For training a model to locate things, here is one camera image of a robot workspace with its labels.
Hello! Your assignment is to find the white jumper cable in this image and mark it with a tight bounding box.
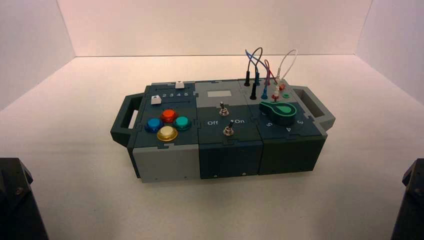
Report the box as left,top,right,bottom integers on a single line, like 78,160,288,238
274,49,298,94

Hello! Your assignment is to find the yellow push button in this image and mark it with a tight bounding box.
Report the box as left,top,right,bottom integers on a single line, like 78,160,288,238
156,125,179,143

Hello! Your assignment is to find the green rotary dial knob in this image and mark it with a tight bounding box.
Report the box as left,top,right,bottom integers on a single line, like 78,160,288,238
259,101,298,126

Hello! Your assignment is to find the red push button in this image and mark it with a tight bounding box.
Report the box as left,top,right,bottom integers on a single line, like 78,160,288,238
160,109,179,123

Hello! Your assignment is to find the blue push button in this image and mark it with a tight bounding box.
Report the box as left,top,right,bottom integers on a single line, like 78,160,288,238
144,118,165,134

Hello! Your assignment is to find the black jumper cable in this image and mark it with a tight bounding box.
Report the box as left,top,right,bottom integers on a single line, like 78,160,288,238
244,46,264,101

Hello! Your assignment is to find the teal push button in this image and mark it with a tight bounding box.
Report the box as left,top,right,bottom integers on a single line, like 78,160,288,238
173,116,192,132

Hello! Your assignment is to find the dark green modular control box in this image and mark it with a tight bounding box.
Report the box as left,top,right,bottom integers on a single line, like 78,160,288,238
110,78,336,184

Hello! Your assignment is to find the blue jumper cable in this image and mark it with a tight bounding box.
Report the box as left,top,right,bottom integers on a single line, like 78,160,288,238
245,49,270,101

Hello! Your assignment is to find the red jumper cable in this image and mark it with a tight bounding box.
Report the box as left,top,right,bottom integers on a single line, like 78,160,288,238
265,59,286,102

